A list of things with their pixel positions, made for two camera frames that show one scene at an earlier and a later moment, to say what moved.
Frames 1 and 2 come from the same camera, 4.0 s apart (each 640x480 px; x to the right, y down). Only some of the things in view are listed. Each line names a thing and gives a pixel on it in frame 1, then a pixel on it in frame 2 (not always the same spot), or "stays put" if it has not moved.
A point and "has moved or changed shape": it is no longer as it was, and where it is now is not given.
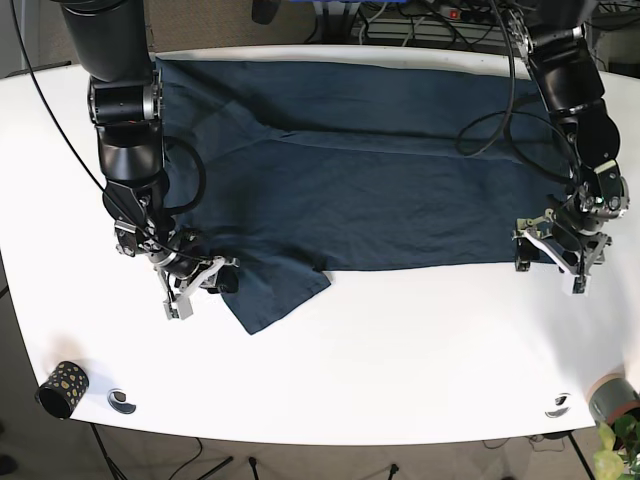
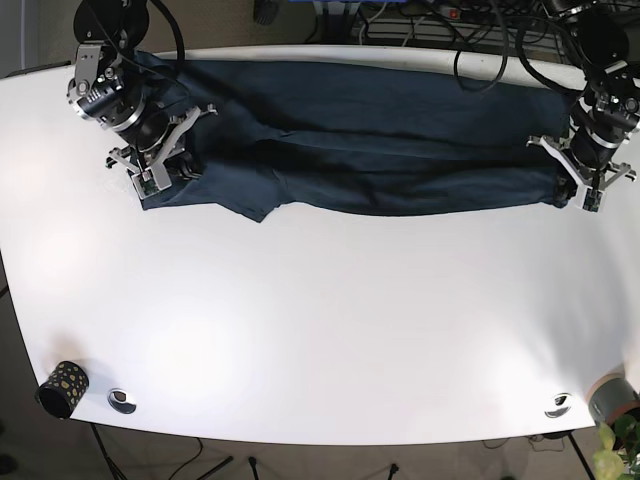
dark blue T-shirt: [289, 169] has moved or changed shape
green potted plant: [619, 455] stays put
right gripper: [180, 274] to [154, 133]
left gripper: [572, 237] to [588, 159]
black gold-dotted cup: [63, 390] stays put
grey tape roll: [610, 394] stays put
